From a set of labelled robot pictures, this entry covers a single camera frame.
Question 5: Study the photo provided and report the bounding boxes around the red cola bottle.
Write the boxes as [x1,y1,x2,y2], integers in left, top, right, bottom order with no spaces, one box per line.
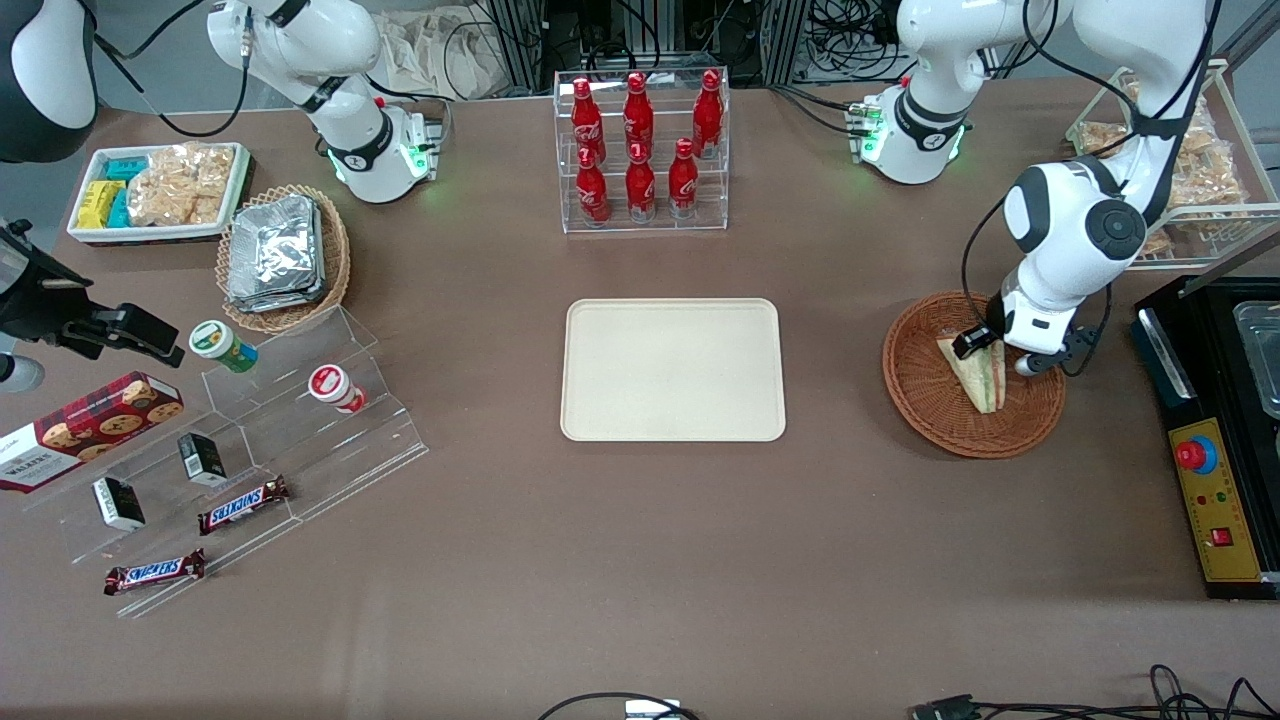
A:
[570,77,607,166]
[692,69,724,161]
[668,138,700,220]
[622,71,655,161]
[576,147,611,226]
[625,143,658,223]

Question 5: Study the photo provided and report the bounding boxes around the black machine yellow control panel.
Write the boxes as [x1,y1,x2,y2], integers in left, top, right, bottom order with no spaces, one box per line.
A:
[1132,225,1280,601]

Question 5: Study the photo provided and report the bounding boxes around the green lid snack cup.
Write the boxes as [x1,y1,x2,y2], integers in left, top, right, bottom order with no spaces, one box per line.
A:
[189,320,259,374]

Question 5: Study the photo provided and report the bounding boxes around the small black box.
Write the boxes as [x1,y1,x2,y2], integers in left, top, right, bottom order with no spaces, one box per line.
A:
[92,476,147,532]
[177,431,229,488]

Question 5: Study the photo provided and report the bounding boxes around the clear acrylic bottle rack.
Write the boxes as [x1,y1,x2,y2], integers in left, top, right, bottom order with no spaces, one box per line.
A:
[553,68,731,235]

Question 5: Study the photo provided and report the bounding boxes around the brown chocolate bar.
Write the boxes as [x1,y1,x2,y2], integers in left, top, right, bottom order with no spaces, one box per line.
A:
[104,548,207,597]
[197,476,292,536]

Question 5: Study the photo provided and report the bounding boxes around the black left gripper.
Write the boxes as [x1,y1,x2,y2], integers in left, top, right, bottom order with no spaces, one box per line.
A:
[953,322,1098,376]

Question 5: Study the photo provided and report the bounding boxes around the black looped cable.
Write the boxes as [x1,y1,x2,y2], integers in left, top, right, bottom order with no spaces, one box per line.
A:
[538,692,701,720]

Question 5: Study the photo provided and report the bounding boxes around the clear acrylic stepped stand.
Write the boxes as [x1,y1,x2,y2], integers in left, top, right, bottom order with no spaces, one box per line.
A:
[20,305,431,621]

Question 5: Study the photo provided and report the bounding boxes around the white wire rack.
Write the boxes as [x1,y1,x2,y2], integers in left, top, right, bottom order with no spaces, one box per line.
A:
[1065,58,1280,271]

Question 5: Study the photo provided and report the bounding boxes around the silver foil pack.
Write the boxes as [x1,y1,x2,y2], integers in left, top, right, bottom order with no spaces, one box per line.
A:
[226,194,327,314]

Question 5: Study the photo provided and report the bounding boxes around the red tartan cookie box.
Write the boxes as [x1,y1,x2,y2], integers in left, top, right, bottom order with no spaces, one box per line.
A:
[0,371,186,493]

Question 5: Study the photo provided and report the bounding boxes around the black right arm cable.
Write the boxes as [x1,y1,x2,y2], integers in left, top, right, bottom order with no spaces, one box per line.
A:
[93,0,251,139]

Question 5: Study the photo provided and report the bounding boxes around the tangled black cables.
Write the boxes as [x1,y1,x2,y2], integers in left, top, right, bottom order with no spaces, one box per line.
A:
[790,0,916,86]

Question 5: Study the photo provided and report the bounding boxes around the clear bagged pastry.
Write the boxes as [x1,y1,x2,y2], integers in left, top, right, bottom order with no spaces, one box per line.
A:
[1172,140,1247,211]
[1078,122,1136,159]

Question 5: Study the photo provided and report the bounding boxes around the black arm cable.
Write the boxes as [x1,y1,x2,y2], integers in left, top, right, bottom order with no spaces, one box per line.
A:
[960,0,1221,336]
[93,0,251,139]

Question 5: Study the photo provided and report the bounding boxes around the triangle sandwich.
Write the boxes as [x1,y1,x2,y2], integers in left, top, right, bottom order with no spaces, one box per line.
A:
[937,335,1007,415]

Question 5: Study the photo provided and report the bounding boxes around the beige plastic tray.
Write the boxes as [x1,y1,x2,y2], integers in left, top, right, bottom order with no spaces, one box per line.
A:
[560,298,787,443]

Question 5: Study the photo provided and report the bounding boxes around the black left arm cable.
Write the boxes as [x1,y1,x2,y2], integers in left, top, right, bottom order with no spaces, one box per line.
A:
[960,0,1221,336]

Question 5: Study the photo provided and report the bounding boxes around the white rectangular snack tray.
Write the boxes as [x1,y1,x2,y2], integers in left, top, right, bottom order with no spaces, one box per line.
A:
[66,142,253,246]

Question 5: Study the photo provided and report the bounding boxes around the black connector cable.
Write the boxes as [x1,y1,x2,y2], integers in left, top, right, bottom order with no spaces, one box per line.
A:
[910,665,1280,720]

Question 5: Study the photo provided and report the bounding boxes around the oval tan wicker basket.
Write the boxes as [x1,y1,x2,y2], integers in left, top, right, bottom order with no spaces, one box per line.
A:
[215,184,352,335]

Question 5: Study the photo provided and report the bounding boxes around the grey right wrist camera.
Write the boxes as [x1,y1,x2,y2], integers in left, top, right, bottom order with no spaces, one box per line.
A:
[0,353,46,394]

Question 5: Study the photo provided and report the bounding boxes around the aluminium frame rack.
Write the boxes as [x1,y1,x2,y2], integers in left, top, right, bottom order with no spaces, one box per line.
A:
[480,0,811,91]

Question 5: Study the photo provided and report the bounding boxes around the round brown wicker basket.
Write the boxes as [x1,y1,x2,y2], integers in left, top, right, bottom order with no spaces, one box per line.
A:
[882,290,1067,460]

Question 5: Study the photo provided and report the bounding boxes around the beige cloth bag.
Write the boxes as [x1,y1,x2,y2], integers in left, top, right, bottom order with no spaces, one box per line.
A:
[375,10,501,101]

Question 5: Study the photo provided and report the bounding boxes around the black arm base cables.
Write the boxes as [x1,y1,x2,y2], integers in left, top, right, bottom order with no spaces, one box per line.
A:
[768,82,871,137]

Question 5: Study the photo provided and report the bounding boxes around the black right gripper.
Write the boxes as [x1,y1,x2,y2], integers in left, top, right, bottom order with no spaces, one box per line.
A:
[0,220,187,367]

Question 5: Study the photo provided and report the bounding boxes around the clear bag of crackers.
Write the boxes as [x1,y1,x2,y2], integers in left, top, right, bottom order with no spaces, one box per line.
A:
[126,142,237,227]

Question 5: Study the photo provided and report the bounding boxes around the red lid snack cup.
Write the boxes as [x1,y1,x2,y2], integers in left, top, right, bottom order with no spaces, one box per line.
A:
[307,364,367,415]

